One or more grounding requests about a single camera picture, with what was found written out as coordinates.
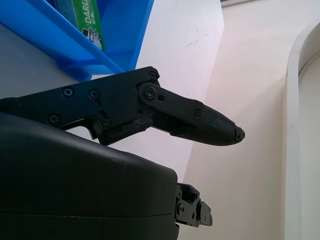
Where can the green toothpaste box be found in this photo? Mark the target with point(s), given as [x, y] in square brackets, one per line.
[88, 22]

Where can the blue plastic tray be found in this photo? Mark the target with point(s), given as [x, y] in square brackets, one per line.
[37, 32]

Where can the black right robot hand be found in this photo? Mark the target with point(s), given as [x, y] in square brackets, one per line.
[75, 180]

